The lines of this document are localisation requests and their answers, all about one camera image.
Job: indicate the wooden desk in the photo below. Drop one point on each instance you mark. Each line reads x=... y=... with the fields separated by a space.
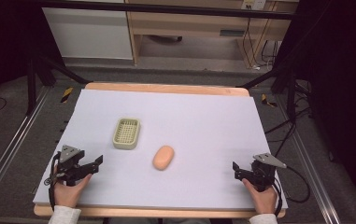
x=191 y=21

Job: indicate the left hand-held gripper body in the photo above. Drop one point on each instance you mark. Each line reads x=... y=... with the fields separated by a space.
x=69 y=169

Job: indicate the wooden table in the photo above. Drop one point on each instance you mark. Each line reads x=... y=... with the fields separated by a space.
x=166 y=88

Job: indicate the person's right hand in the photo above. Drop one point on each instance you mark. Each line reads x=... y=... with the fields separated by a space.
x=264 y=199

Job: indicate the black metal frame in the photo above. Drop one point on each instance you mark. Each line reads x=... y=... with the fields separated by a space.
x=166 y=8

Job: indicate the yellow black floor tape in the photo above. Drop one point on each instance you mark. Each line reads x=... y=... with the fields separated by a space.
x=268 y=100
x=67 y=94

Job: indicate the person's left hand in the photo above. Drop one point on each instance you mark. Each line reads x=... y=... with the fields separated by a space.
x=69 y=193

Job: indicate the white power strip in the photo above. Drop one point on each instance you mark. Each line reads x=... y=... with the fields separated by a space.
x=253 y=4

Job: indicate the pale yellow plastic basket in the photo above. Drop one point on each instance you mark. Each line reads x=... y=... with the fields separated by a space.
x=126 y=133

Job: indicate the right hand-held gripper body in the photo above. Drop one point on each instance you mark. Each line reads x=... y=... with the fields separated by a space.
x=264 y=174

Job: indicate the white cabinet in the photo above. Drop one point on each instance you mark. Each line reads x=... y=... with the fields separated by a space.
x=88 y=34

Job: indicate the orange soap bar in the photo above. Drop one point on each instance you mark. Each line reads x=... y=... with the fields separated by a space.
x=163 y=157

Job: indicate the metal floor rail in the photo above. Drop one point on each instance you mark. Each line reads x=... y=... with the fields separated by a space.
x=13 y=143
x=312 y=174

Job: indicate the white table mat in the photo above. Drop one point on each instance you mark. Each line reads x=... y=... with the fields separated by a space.
x=197 y=124

